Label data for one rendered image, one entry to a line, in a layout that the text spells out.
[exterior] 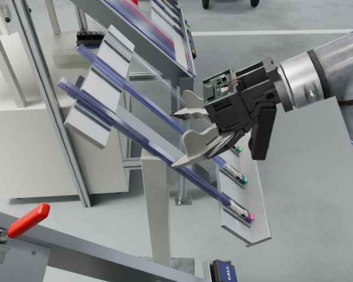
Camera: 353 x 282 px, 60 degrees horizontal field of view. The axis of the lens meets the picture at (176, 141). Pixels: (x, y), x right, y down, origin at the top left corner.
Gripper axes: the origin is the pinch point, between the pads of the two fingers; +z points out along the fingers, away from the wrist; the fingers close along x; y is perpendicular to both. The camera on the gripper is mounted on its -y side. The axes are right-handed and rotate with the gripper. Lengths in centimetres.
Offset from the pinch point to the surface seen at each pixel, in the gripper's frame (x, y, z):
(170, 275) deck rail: 18.6, -10.6, 6.5
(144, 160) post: -8.2, -8.6, 13.5
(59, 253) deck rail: 20.8, 6.1, 13.8
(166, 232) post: -8.5, -39.0, 25.3
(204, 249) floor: -29, -91, 36
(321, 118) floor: -126, -131, -38
